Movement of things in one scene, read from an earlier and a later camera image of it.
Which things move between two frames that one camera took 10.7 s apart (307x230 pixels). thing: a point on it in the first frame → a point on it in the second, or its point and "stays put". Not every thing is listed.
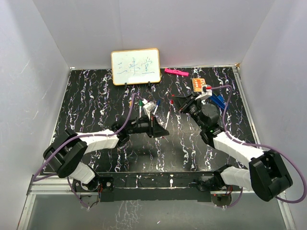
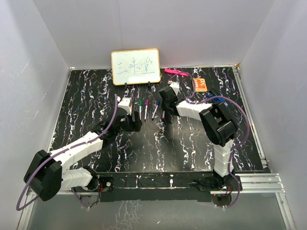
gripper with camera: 148,108 → 124,103
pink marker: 176,72 stays put
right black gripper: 185,102 → 163,104
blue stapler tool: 219,100 stays put
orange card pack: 197,84 stays put
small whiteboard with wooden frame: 135,66 stays put
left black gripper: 153,126 → 135,126
